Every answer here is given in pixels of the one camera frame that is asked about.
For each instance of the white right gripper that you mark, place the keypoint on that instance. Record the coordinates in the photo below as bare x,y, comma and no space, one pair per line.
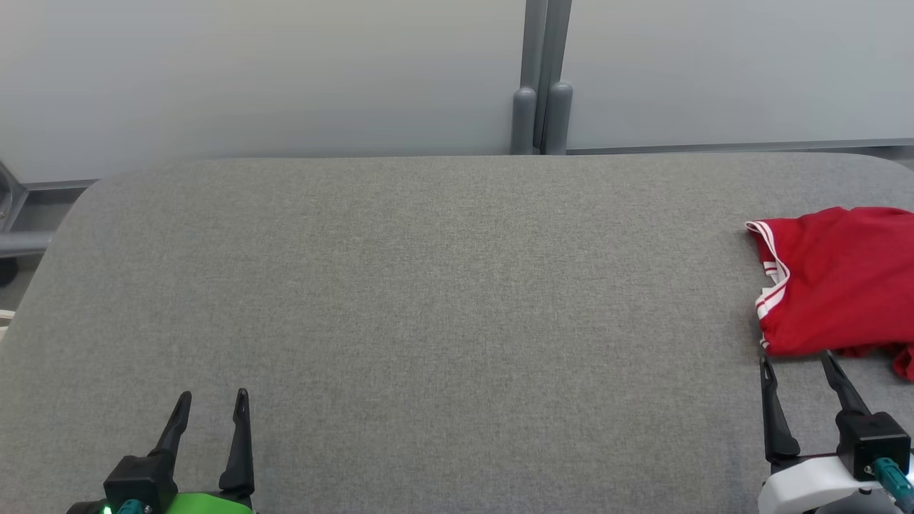
807,482

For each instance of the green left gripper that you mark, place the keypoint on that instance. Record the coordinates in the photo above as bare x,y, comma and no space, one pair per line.
207,504

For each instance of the red white basketball jersey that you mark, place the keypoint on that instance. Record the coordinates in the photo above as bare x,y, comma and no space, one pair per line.
842,278

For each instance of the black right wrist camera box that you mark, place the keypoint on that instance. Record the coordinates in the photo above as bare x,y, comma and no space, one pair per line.
871,439

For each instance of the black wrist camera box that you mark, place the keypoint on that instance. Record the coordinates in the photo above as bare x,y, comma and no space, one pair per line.
143,478
871,439

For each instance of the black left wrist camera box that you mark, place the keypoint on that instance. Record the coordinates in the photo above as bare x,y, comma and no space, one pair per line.
143,478

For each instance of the grey metal frame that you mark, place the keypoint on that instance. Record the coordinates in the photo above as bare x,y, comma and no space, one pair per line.
18,239

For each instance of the grey metal partition post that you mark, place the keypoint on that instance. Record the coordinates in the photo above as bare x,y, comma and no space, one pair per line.
543,78

